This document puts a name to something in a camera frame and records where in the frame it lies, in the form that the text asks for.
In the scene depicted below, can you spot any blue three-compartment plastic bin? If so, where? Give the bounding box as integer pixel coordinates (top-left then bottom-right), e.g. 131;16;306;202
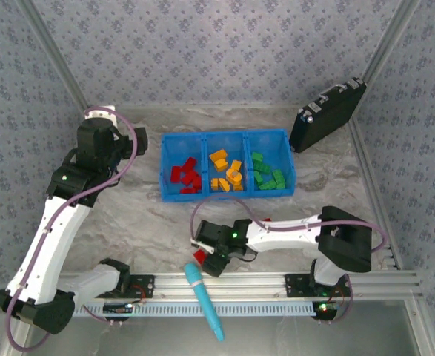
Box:
160;128;296;203

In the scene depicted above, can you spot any light blue marker pen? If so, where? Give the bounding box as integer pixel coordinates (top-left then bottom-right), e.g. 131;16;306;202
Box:
183;262;225;343

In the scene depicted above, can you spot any small controller circuit board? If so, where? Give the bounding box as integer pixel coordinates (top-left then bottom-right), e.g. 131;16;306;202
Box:
102;303;135;315
312;302;340;320

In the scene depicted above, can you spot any grey metal base panel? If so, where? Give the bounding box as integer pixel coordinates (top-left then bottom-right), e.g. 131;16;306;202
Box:
26;314;424;356

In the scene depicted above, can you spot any black hard carrying case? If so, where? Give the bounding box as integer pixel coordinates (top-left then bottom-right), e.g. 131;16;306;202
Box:
289;76;368;154

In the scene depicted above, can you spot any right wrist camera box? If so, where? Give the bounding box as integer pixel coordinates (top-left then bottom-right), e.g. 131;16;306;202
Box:
190;220;224;254

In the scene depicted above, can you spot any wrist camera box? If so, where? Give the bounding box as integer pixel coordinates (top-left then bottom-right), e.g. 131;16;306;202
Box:
76;105;117;159
190;220;224;254

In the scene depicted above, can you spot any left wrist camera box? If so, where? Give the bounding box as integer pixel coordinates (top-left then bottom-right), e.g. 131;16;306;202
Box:
76;105;117;159

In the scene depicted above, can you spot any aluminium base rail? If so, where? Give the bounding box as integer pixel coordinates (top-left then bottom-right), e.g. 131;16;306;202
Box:
56;270;424;301

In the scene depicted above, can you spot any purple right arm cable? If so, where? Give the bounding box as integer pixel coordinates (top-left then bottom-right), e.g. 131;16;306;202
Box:
189;196;390;327

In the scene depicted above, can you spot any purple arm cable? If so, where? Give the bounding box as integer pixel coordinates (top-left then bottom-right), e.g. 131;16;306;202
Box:
189;196;390;327
5;105;136;352

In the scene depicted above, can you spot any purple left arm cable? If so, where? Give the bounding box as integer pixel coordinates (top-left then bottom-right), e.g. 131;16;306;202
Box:
5;105;136;352

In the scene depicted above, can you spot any slotted grey cable duct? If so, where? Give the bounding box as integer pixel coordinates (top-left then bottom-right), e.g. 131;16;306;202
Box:
72;300;336;318

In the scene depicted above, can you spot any aluminium frame corner post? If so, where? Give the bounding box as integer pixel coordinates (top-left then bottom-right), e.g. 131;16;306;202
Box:
15;0;88;111
361;0;422;85

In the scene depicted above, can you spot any aluminium table side rail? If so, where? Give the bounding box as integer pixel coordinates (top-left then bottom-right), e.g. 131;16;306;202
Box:
348;114;403;271

